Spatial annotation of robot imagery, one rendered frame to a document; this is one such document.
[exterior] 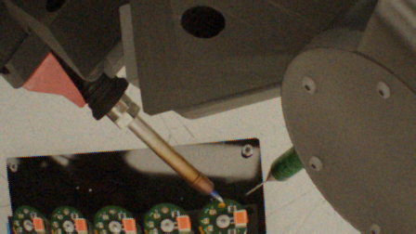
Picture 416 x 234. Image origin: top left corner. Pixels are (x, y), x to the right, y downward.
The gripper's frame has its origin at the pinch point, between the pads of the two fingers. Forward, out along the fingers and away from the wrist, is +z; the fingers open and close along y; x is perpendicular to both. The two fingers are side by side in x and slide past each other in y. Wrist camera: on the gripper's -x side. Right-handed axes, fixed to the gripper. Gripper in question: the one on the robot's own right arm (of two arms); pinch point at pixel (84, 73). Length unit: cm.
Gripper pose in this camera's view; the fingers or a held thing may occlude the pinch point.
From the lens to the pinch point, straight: 47.3
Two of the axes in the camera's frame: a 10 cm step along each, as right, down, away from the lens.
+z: 3.6, 5.0, 7.9
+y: 6.4, -7.5, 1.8
